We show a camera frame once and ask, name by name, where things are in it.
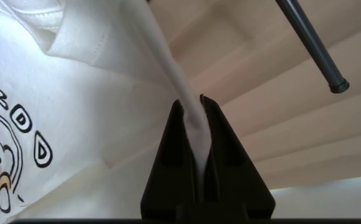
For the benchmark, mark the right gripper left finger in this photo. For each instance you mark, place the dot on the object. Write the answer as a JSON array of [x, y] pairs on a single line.
[[168, 186]]

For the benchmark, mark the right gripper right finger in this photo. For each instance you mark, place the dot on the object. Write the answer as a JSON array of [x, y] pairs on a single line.
[[239, 186]]

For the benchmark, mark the white printed garment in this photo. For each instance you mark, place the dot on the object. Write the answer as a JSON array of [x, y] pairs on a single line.
[[74, 109]]

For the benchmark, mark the black clothes rack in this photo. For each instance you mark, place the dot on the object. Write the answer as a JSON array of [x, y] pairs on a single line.
[[317, 46]]

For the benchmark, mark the beige curtain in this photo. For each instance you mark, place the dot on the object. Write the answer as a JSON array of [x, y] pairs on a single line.
[[277, 124]]

